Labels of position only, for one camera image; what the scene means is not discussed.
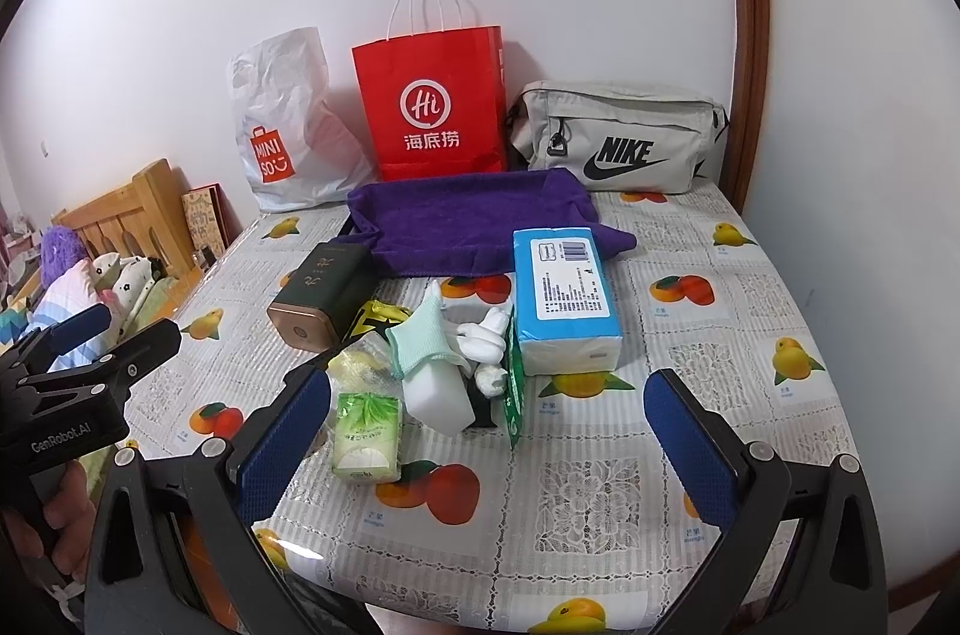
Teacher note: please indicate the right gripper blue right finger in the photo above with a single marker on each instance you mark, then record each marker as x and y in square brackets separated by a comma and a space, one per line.
[719, 473]

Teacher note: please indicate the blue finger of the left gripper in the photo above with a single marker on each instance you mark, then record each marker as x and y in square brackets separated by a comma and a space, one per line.
[71, 327]
[142, 346]

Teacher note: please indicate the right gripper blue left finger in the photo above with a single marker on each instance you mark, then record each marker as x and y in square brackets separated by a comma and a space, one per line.
[272, 441]

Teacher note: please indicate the green pocket tissue pack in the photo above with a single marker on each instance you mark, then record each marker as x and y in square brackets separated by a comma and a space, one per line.
[367, 434]

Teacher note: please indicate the white sponge block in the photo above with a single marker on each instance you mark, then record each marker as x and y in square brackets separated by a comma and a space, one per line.
[436, 396]

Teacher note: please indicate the dark green rectangular box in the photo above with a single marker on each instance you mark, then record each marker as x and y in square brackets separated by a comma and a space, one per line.
[316, 308]

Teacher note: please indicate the yellow black striped pouch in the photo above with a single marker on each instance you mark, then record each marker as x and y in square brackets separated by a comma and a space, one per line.
[377, 317]

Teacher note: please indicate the white and green glove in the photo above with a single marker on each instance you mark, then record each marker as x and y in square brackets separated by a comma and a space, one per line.
[422, 338]

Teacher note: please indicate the green wet wipe sachet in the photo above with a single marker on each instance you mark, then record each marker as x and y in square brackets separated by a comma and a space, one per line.
[515, 394]

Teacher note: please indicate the person's left hand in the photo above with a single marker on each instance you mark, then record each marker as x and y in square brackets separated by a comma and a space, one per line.
[70, 513]

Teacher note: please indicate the plush toys on bed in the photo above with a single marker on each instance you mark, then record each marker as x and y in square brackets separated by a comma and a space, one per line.
[132, 288]

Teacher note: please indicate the wooden headboard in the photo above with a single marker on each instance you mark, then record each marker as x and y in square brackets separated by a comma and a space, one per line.
[143, 217]

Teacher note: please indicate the brown framed picture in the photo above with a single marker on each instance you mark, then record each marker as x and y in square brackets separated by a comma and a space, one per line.
[208, 230]

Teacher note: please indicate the blue tissue pack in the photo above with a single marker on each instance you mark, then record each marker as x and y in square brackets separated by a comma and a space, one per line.
[564, 314]

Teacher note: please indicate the white Miniso plastic bag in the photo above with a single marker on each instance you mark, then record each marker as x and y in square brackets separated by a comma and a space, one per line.
[296, 152]

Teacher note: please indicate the purple towel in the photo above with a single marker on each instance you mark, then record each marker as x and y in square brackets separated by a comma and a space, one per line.
[462, 225]

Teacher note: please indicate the grey Nike waist bag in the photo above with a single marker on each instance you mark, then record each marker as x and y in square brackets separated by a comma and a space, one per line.
[614, 137]

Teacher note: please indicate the red Haidilao paper bag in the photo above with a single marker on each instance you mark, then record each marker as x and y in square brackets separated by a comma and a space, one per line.
[435, 101]

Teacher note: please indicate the brown door frame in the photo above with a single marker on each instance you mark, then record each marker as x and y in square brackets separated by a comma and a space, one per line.
[753, 29]

